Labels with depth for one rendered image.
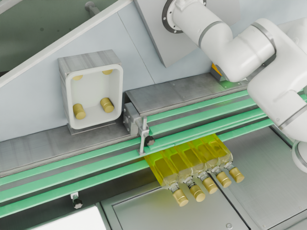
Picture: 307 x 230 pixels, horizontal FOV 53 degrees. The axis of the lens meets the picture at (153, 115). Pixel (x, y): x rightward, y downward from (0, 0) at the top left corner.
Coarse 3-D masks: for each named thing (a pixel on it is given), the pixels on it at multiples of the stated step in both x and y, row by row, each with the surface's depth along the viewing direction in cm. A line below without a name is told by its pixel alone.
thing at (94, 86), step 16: (112, 64) 91; (80, 80) 97; (96, 80) 100; (112, 80) 100; (80, 96) 101; (96, 96) 104; (112, 96) 104; (96, 112) 105; (112, 112) 106; (80, 128) 101
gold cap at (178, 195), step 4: (176, 192) 99; (180, 192) 99; (176, 196) 98; (180, 196) 98; (184, 196) 98; (176, 200) 98; (180, 200) 97; (184, 200) 97; (188, 200) 98; (180, 204) 97; (184, 204) 99
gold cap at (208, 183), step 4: (204, 180) 104; (208, 180) 103; (204, 184) 103; (208, 184) 102; (212, 184) 102; (208, 188) 102; (212, 188) 101; (216, 188) 102; (208, 192) 103; (212, 192) 103
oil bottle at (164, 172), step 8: (160, 152) 109; (152, 160) 106; (160, 160) 106; (168, 160) 107; (152, 168) 108; (160, 168) 103; (168, 168) 104; (160, 176) 103; (168, 176) 102; (176, 176) 102; (160, 184) 104; (168, 184) 101
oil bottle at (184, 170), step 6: (162, 150) 111; (168, 150) 109; (174, 150) 110; (168, 156) 108; (174, 156) 108; (180, 156) 108; (174, 162) 106; (180, 162) 106; (186, 162) 106; (180, 168) 104; (186, 168) 104; (192, 168) 105; (180, 174) 103; (186, 174) 103; (192, 174) 104; (180, 180) 104
